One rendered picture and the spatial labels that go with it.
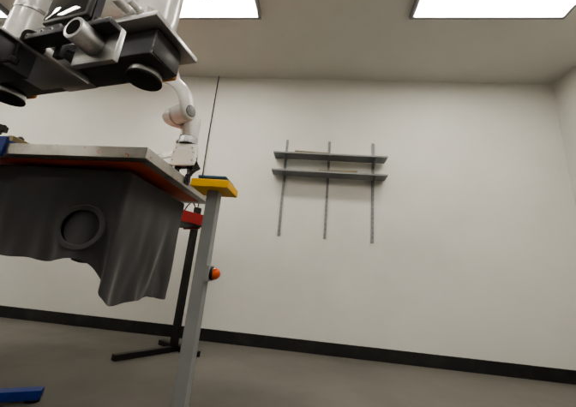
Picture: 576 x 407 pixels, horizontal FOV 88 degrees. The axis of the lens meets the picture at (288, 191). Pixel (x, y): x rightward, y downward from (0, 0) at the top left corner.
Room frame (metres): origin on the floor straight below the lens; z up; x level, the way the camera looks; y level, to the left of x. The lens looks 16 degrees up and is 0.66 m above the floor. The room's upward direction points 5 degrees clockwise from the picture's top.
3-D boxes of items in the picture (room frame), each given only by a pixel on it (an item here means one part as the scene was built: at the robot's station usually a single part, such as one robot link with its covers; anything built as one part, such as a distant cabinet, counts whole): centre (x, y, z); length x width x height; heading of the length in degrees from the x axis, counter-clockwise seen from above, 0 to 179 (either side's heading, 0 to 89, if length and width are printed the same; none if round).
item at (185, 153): (1.15, 0.44, 1.11); 0.10 x 0.08 x 0.11; 84
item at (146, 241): (1.16, 0.52, 0.74); 0.45 x 0.03 x 0.43; 174
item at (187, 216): (2.45, 1.01, 1.06); 0.61 x 0.46 x 0.12; 144
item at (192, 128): (1.13, 0.47, 1.24); 0.15 x 0.10 x 0.11; 147
